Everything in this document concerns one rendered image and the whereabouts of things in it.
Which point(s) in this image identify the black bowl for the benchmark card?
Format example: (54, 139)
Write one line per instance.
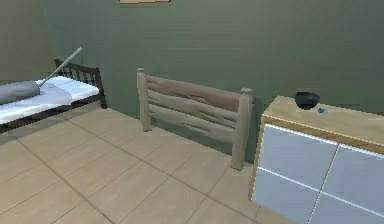
(307, 99)

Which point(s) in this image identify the wooden framed wall picture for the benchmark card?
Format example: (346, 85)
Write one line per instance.
(145, 1)

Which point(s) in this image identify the small blue object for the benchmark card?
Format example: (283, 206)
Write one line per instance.
(322, 110)

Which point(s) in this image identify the white wood-top chest of drawers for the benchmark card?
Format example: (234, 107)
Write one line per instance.
(316, 160)

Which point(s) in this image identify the grey pillow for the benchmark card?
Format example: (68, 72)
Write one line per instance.
(16, 92)

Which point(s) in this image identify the grey baseball bat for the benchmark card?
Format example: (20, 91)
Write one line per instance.
(61, 66)

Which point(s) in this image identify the beige wooden log rack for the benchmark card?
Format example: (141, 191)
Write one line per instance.
(195, 106)

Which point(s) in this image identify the dark wooden bed white mattress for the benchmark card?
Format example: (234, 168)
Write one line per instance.
(50, 96)

